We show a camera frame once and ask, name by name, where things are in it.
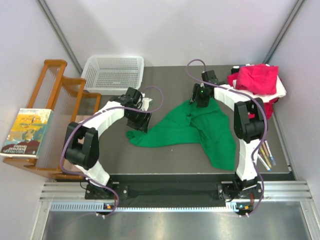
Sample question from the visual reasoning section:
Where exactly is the paperback book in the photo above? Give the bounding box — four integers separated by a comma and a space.
0, 108, 54, 159

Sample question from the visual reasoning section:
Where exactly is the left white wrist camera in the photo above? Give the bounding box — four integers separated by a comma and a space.
139, 93, 153, 112

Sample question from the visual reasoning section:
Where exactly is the red bottom shirt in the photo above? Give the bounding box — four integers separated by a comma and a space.
227, 73, 279, 120

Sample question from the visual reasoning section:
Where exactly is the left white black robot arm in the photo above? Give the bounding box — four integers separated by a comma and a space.
61, 87, 153, 199

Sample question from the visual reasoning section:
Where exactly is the yellow marker pen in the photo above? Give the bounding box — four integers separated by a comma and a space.
260, 146, 272, 168

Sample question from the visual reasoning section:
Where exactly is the green t shirt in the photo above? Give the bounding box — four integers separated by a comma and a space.
126, 98, 236, 171

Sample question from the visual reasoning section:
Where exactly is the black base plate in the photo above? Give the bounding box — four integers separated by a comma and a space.
85, 173, 294, 208

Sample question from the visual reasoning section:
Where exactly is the wooden rack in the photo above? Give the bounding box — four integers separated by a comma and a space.
2, 59, 101, 179

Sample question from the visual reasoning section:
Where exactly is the white plastic basket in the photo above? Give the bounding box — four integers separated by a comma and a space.
81, 54, 145, 96

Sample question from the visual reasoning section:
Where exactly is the orange marker pen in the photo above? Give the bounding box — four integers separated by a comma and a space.
262, 142, 268, 155

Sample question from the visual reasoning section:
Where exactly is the pink red folded shirt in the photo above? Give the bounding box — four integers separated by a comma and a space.
235, 64, 279, 95

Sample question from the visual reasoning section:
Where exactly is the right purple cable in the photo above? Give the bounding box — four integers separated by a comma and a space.
186, 59, 270, 218

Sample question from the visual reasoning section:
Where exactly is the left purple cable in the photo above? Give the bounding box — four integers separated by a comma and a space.
59, 86, 165, 218

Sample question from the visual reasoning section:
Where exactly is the white marker pen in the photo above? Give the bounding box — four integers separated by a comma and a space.
264, 140, 277, 166

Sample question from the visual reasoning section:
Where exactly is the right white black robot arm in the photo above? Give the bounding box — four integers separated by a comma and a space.
189, 70, 268, 199

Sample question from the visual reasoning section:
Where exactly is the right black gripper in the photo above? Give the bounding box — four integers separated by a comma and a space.
188, 84, 211, 108

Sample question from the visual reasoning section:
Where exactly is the grey slotted cable duct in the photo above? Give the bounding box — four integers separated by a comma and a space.
50, 202, 249, 213

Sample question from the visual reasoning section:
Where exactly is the white folded shirt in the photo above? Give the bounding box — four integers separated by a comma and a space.
236, 76, 287, 103

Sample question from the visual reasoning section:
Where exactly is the purple cable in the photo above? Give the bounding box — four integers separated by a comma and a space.
186, 59, 270, 218
59, 86, 165, 218

